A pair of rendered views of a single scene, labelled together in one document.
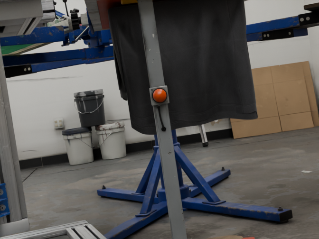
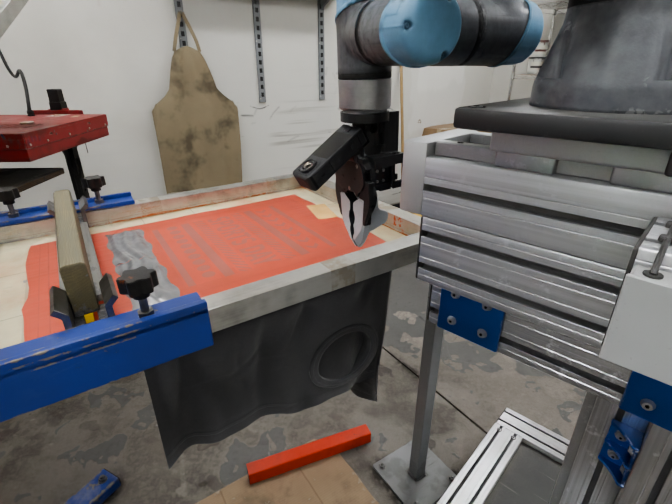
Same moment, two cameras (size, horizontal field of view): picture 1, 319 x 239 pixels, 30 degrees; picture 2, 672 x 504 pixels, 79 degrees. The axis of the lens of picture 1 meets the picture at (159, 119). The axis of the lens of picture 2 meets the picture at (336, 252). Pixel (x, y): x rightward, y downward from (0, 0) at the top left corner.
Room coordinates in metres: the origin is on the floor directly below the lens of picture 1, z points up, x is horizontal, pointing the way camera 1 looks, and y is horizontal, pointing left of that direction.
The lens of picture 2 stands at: (2.40, 0.69, 1.29)
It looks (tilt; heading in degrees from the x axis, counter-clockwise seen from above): 25 degrees down; 240
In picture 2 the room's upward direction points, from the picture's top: straight up
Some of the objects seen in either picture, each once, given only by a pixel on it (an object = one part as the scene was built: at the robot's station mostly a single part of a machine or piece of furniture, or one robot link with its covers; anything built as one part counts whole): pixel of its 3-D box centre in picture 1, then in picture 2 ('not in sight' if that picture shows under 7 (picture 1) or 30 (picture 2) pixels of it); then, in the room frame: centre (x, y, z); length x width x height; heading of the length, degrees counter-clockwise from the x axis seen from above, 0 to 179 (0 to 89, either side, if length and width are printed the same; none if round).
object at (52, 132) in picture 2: not in sight; (15, 134); (2.68, -1.29, 1.06); 0.61 x 0.46 x 0.12; 64
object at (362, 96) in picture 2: not in sight; (363, 95); (2.06, 0.17, 1.26); 0.08 x 0.08 x 0.05
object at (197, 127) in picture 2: not in sight; (196, 107); (1.84, -2.08, 1.06); 0.53 x 0.07 x 1.05; 4
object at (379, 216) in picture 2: not in sight; (372, 220); (2.05, 0.19, 1.07); 0.06 x 0.03 x 0.09; 4
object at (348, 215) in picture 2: not in sight; (361, 215); (2.05, 0.16, 1.07); 0.06 x 0.03 x 0.09; 4
